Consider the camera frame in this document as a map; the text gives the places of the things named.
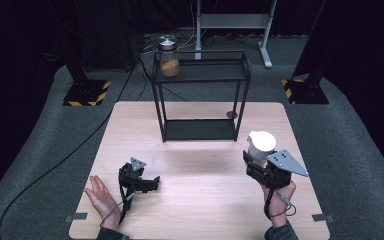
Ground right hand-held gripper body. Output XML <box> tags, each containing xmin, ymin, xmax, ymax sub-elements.
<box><xmin>245</xmin><ymin>149</ymin><xmax>310</xmax><ymax>190</ymax></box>

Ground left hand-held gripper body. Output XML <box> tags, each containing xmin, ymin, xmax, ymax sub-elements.
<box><xmin>118</xmin><ymin>156</ymin><xmax>148</xmax><ymax>225</ymax></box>

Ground person's right hand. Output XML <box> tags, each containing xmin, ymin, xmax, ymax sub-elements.
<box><xmin>260</xmin><ymin>179</ymin><xmax>297</xmax><ymax>228</ymax></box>

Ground person's left hand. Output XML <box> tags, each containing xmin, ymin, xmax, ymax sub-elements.
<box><xmin>83</xmin><ymin>175</ymin><xmax>123</xmax><ymax>232</ymax></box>

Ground grey tape marker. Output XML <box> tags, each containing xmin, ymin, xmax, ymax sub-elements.
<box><xmin>312</xmin><ymin>213</ymin><xmax>335</xmax><ymax>223</ymax></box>
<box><xmin>64</xmin><ymin>212</ymin><xmax>89</xmax><ymax>223</ymax></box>

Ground black stand with striped base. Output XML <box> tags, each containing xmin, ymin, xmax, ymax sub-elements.
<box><xmin>281</xmin><ymin>0</ymin><xmax>330</xmax><ymax>105</ymax></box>
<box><xmin>59</xmin><ymin>49</ymin><xmax>113</xmax><ymax>108</ymax></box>

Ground black metal shelf rack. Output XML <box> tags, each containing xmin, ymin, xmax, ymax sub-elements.
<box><xmin>150</xmin><ymin>49</ymin><xmax>252</xmax><ymax>143</ymax></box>

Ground glass jar with orange powder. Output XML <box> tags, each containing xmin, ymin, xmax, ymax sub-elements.
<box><xmin>156</xmin><ymin>34</ymin><xmax>182</xmax><ymax>78</ymax></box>

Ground right hand-held gripper cable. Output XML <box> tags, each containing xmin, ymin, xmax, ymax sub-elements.
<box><xmin>263</xmin><ymin>186</ymin><xmax>298</xmax><ymax>219</ymax></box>

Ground hand-held gripper cable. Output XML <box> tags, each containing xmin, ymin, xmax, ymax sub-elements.
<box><xmin>99</xmin><ymin>193</ymin><xmax>135</xmax><ymax>228</ymax></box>
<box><xmin>263</xmin><ymin>186</ymin><xmax>298</xmax><ymax>219</ymax></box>

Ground left hand-held gripper cable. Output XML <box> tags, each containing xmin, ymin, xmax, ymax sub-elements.
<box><xmin>99</xmin><ymin>193</ymin><xmax>135</xmax><ymax>228</ymax></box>

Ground long black floor cable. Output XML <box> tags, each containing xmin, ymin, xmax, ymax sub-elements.
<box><xmin>0</xmin><ymin>64</ymin><xmax>138</xmax><ymax>240</ymax></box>

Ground tangle of floor cables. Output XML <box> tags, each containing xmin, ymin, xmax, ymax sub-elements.
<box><xmin>139</xmin><ymin>31</ymin><xmax>198</xmax><ymax>56</ymax></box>

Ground grey metal stand frame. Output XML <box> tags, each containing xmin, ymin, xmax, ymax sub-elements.
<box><xmin>194</xmin><ymin>0</ymin><xmax>278</xmax><ymax>69</ymax></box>

